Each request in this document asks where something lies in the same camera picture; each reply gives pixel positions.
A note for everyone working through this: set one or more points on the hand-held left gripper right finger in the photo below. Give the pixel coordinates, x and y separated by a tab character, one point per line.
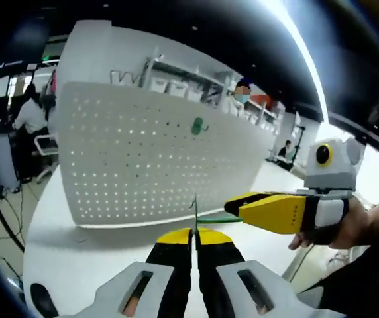
222	275

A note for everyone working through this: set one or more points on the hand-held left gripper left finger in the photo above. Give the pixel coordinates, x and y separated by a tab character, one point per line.
163	275

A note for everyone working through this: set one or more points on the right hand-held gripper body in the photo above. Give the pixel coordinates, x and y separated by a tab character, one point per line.
332	169

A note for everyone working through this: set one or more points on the green hook assembly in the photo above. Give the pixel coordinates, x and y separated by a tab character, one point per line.
196	126
219	219

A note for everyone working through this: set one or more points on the white perforated mounting plate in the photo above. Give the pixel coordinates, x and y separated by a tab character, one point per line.
143	159

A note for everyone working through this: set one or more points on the person's right hand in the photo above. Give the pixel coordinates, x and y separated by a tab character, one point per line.
358	228

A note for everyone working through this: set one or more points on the black tripod stand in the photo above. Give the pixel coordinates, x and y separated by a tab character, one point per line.
299	139

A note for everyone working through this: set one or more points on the person's dark shirt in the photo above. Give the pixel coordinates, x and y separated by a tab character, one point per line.
352	285

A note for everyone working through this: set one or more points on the ceiling light strip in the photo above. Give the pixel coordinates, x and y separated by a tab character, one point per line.
305	59

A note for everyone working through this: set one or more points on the white storage bin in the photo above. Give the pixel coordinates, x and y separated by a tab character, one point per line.
176	89
194	94
159	85

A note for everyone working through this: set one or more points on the white shelving rack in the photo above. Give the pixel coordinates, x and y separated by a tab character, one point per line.
183	71

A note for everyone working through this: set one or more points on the white office chair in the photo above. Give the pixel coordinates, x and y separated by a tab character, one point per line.
45	144

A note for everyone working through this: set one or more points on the grey cabinet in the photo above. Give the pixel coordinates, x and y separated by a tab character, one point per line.
4	159

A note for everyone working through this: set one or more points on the dark hanging screen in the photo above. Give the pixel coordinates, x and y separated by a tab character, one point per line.
30	36

